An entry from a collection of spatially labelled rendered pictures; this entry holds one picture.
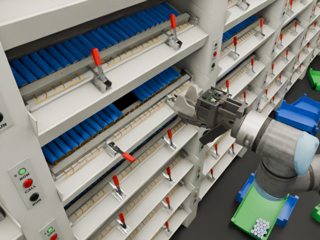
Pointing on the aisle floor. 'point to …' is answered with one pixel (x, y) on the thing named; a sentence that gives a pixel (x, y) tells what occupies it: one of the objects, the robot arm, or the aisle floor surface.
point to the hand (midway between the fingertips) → (174, 101)
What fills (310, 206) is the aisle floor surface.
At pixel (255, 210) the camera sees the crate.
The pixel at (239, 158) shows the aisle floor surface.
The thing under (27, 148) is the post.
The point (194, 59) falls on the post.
